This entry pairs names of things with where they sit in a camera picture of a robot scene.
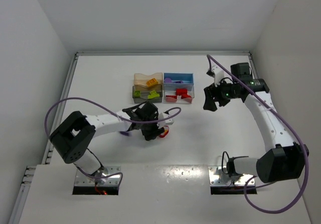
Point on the red half round lego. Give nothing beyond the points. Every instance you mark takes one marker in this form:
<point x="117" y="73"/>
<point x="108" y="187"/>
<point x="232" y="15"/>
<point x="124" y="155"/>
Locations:
<point x="187" y="98"/>

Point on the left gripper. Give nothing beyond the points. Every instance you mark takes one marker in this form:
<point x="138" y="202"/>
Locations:
<point x="152" y="131"/>

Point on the blue container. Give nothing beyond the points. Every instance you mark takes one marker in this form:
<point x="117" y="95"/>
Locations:
<point x="188" y="79"/>

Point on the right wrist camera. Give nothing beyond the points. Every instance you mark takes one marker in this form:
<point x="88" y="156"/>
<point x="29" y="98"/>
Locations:
<point x="217" y="74"/>

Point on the green rectangular lego brick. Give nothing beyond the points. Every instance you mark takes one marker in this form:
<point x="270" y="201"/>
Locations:
<point x="153" y="94"/>

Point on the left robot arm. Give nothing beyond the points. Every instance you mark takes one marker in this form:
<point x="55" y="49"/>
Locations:
<point x="73" y="136"/>

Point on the purple half round lego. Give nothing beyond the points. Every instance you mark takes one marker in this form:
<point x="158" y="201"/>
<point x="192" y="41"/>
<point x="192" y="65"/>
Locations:
<point x="125" y="133"/>

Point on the red lego brick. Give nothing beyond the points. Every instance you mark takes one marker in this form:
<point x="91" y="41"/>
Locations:
<point x="171" y="99"/>

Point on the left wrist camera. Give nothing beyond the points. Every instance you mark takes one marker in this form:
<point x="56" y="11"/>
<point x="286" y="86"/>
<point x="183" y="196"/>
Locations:
<point x="165" y="120"/>

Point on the orange translucent container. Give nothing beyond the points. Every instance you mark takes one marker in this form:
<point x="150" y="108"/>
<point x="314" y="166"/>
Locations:
<point x="140" y="79"/>

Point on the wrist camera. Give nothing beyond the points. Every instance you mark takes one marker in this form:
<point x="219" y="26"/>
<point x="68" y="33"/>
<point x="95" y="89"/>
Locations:
<point x="165" y="120"/>
<point x="217" y="74"/>

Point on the purple round lego piece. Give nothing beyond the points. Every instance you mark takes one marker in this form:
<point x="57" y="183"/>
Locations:
<point x="168" y="80"/>

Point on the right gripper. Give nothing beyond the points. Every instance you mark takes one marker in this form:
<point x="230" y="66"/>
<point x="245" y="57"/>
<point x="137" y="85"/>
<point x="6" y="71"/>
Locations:
<point x="215" y="95"/>

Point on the grey translucent container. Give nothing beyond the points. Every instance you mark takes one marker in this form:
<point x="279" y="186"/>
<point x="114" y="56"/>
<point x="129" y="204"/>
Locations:
<point x="144" y="93"/>

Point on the multicolour lego stack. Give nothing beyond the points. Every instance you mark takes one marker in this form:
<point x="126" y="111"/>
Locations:
<point x="165" y="133"/>

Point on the yellow lego piece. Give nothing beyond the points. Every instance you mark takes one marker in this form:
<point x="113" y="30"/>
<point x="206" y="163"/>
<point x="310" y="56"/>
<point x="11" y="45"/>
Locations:
<point x="152" y="82"/>

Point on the clear container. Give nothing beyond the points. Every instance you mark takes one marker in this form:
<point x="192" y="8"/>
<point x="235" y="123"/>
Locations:
<point x="179" y="100"/>

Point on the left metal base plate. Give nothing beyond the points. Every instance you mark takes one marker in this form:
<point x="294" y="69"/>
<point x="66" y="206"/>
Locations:
<point x="110" y="176"/>

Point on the red lego piece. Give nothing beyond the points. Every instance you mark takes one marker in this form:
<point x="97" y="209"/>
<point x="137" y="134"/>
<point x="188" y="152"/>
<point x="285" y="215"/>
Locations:
<point x="181" y="91"/>

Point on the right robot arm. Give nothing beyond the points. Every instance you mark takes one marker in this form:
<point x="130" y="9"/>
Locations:
<point x="283" y="159"/>

